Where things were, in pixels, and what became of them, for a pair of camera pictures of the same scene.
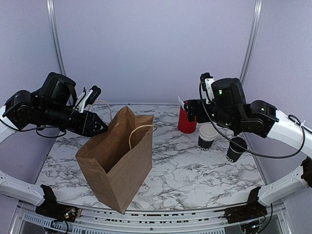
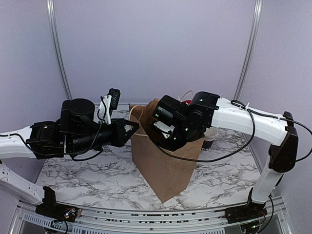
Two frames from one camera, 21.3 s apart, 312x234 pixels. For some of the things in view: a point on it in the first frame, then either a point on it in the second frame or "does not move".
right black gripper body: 203,116 → 184,135
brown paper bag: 117,162 → 169,176
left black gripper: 86,127 → 120,137
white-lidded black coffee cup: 207,133 does not move
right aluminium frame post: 254,29 does not move
